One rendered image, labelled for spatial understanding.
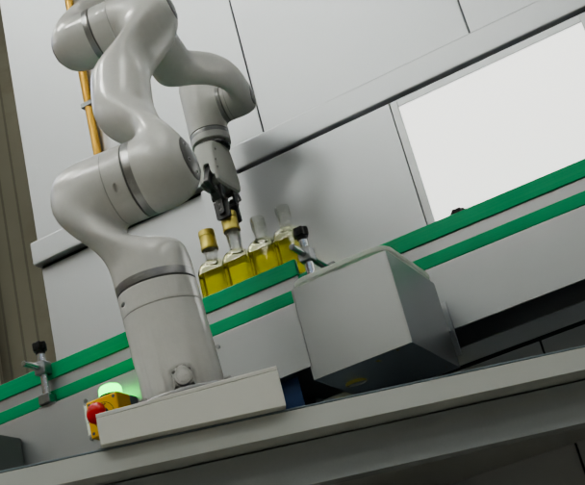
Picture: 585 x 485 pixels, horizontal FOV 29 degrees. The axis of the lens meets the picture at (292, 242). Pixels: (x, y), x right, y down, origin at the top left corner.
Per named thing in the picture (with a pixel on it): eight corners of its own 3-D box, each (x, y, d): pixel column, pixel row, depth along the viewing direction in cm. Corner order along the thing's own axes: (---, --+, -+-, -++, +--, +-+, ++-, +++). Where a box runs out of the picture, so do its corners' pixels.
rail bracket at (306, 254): (348, 301, 209) (331, 241, 214) (308, 279, 195) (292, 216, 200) (334, 307, 210) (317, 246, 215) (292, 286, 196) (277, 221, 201)
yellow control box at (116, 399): (144, 434, 208) (138, 395, 211) (121, 428, 202) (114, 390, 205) (114, 446, 211) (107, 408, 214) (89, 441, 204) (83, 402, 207)
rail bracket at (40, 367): (61, 403, 221) (51, 341, 226) (37, 398, 215) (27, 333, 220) (44, 410, 222) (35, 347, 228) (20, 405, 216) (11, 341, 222)
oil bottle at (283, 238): (331, 324, 218) (305, 226, 226) (318, 319, 213) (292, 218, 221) (306, 335, 220) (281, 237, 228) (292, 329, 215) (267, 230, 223)
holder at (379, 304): (470, 372, 193) (445, 291, 199) (412, 342, 170) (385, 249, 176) (381, 405, 199) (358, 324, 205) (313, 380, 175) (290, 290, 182)
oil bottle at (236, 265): (279, 345, 221) (255, 248, 230) (265, 340, 217) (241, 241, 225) (254, 355, 223) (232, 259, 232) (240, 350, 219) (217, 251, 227)
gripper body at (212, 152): (209, 159, 244) (219, 205, 240) (183, 143, 235) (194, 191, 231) (239, 144, 242) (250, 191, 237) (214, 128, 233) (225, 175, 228)
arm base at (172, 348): (256, 374, 154) (220, 252, 160) (118, 411, 151) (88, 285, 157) (250, 407, 172) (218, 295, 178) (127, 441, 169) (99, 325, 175)
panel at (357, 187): (650, 165, 210) (589, 17, 224) (648, 161, 208) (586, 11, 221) (239, 335, 241) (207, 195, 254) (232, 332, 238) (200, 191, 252)
